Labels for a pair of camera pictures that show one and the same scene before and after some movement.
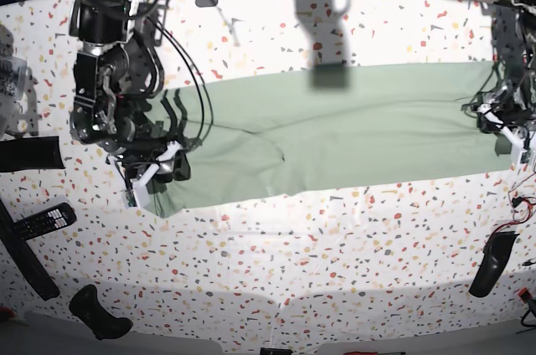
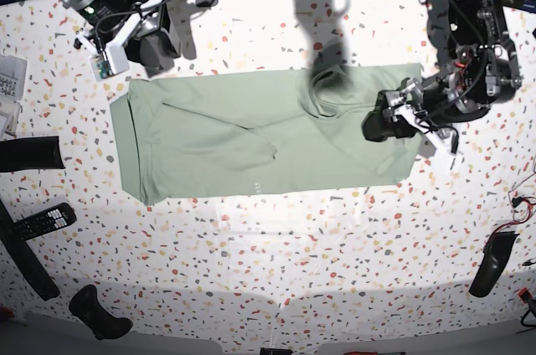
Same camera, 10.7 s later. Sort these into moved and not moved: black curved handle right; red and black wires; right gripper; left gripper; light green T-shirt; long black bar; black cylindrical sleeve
Moved: left gripper; light green T-shirt; right gripper
Not moved: red and black wires; black curved handle right; black cylindrical sleeve; long black bar
